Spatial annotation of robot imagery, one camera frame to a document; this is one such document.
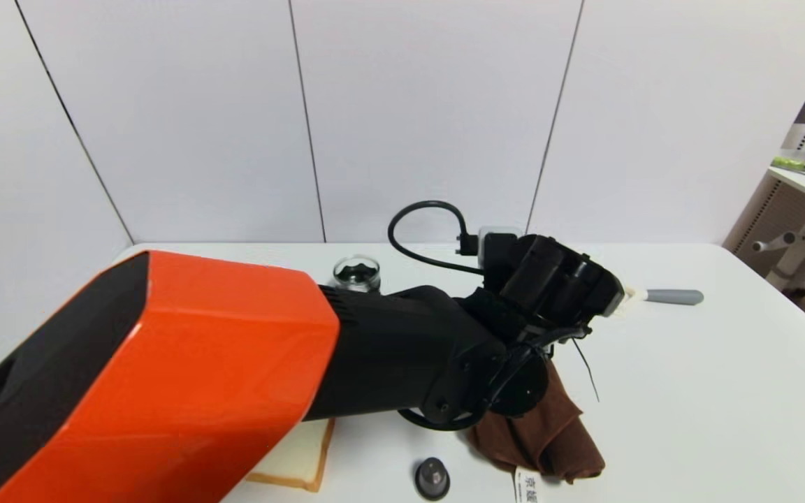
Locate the brown cloth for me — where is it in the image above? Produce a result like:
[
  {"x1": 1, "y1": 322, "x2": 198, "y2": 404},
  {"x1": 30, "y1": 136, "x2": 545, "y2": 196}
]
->
[{"x1": 469, "y1": 360, "x2": 607, "y2": 503}]

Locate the glass cup with black holder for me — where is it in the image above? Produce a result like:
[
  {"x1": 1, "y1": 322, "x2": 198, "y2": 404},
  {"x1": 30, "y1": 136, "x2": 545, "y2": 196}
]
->
[{"x1": 333, "y1": 256, "x2": 382, "y2": 294}]

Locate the white bread slice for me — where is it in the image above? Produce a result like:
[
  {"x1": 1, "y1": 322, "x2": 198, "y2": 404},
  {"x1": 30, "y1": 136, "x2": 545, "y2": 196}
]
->
[{"x1": 245, "y1": 417, "x2": 338, "y2": 493}]

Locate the small black round knob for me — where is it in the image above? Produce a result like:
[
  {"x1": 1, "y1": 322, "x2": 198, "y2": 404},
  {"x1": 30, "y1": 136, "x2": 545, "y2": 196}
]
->
[{"x1": 414, "y1": 458, "x2": 451, "y2": 501}]

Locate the black camera cable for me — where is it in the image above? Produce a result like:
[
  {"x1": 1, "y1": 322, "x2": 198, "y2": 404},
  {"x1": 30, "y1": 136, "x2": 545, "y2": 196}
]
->
[{"x1": 387, "y1": 201, "x2": 487, "y2": 275}]

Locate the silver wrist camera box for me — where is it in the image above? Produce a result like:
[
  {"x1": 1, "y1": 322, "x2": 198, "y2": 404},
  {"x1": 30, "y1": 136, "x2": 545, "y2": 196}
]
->
[{"x1": 477, "y1": 225, "x2": 524, "y2": 254}]

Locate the peeler with gray handle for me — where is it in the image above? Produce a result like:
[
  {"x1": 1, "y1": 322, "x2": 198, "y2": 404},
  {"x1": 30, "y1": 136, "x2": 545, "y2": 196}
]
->
[{"x1": 623, "y1": 284, "x2": 705, "y2": 321}]

